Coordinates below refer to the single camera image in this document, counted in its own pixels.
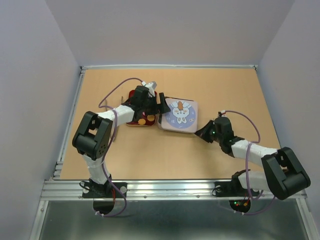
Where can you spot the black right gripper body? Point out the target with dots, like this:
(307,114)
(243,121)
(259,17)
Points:
(219,137)

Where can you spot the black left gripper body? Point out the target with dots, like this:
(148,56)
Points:
(150,105)

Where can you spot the silver metal tongs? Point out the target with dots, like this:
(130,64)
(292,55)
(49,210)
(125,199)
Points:
(111,102)

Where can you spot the square cookie tin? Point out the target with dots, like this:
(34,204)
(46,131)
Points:
(175,131)

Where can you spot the silver tin lid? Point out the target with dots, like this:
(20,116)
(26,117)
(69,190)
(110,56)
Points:
(180,115)

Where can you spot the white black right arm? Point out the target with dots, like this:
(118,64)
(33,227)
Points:
(283,175)

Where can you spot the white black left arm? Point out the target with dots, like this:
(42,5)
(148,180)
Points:
(96,132)

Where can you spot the red rectangular tray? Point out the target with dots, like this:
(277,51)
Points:
(138,116)

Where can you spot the tan flower cookie lower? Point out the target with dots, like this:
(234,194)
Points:
(141,121)

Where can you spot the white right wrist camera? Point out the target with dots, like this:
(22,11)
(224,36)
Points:
(222,113)

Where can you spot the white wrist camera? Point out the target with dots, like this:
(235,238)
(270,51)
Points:
(222,113)
(151,87)

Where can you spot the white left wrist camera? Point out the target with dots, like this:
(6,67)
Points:
(151,87)

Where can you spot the aluminium front rail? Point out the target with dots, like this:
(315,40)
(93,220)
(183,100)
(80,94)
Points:
(140,190)

